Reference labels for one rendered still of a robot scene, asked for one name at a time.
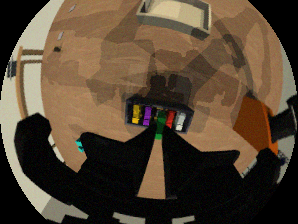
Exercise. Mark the red fuse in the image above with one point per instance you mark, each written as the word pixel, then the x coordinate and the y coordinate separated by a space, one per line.
pixel 169 118

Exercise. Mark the green fuse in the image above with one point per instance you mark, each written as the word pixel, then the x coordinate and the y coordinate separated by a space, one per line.
pixel 161 121

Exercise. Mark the teal rectangular block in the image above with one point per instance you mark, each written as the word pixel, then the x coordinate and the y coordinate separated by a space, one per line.
pixel 78 141

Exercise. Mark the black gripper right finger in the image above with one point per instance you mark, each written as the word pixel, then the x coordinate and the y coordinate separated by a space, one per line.
pixel 182 162

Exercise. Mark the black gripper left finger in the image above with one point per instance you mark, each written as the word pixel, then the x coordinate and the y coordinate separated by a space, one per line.
pixel 133 154

